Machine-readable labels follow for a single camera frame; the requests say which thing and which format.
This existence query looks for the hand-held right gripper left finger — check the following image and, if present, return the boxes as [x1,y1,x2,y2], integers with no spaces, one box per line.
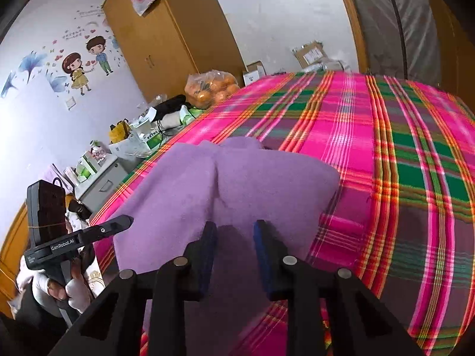
[48,220,219,356]

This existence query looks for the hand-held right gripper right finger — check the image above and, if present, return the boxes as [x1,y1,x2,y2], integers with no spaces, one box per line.
[253,220,425,356]

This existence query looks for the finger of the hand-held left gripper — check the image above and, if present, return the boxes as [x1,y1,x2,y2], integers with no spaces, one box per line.
[86,214,134,244]

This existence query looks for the purple fleece pants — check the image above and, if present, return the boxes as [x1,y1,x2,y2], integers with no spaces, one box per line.
[113,136,341,356]

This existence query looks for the person's left forearm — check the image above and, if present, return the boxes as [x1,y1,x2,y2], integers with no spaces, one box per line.
[0,289,78,356]

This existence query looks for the person's left hand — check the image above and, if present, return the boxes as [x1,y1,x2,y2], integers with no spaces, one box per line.
[31,266,94,314]

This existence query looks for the grey drawer cabinet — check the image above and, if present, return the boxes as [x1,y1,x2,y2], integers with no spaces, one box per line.
[74,154,129,204]

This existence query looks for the orange wooden panel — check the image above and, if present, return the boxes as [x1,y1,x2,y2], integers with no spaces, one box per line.
[0,193,75,308]

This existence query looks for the floral quilt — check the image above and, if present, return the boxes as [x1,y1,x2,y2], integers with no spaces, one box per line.
[82,260,105,298]

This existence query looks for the large white box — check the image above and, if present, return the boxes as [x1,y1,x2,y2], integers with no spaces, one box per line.
[109,137,149,164]

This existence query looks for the yellow paper bag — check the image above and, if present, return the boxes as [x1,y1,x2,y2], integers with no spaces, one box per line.
[109,120,132,144]

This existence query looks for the green white box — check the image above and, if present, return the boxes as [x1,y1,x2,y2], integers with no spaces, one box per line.
[145,131,164,151]

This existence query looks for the beige folded cloth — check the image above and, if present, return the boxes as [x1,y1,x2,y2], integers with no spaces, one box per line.
[159,113,186,129]

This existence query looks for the black bag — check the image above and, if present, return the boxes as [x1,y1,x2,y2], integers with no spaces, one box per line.
[154,94,186,119]

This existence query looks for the green tissue pack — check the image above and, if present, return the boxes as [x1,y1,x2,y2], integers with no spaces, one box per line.
[180,106,203,125]

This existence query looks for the pink green plaid bed sheet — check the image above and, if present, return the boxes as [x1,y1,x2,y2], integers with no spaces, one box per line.
[89,70,475,356]

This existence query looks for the bag of oranges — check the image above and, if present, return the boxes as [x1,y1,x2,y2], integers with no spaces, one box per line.
[184,70,241,110]

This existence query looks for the small white box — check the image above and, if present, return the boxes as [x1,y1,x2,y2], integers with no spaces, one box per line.
[243,61,266,87]

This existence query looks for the wooden wardrobe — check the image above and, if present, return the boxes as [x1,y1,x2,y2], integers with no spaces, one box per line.
[102,0,247,102]

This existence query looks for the grey plastic parcels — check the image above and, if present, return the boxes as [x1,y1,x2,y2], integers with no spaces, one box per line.
[300,59,351,73]

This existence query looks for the cardboard parcel box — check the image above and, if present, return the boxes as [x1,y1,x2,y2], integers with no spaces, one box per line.
[295,41,329,67]

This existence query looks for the plastic sheet door curtain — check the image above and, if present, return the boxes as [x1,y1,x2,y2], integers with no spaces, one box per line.
[341,0,475,93]

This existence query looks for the cartoon wall sticker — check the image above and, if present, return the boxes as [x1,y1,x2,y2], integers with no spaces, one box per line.
[0,5,125,99]

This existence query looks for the wooden door frame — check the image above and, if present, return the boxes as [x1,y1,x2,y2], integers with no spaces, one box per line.
[330,0,372,75]

